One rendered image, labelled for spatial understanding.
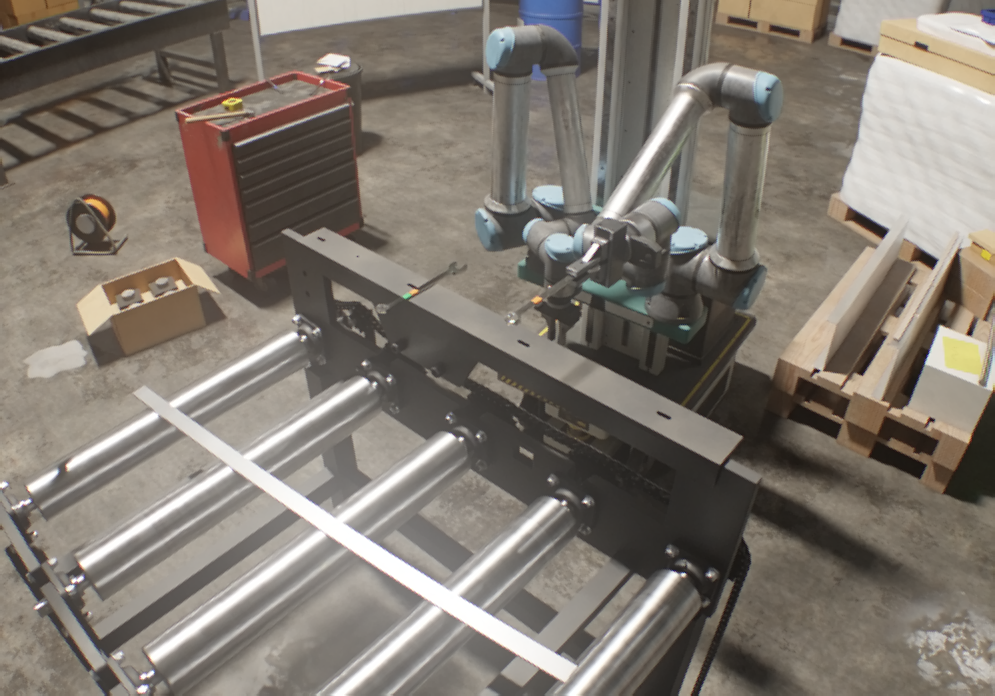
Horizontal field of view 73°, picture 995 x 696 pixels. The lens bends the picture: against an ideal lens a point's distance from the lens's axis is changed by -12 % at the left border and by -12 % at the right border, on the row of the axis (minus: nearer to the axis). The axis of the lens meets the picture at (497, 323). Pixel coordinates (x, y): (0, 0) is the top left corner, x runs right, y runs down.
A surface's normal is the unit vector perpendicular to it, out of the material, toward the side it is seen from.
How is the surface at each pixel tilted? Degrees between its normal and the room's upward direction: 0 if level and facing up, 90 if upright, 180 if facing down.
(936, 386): 90
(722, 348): 0
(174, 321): 90
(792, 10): 90
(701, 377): 0
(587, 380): 0
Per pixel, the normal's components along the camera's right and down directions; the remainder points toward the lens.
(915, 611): 0.00, -0.81
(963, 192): -0.82, 0.25
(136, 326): 0.60, 0.47
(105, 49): 0.79, 0.36
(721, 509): -0.66, 0.44
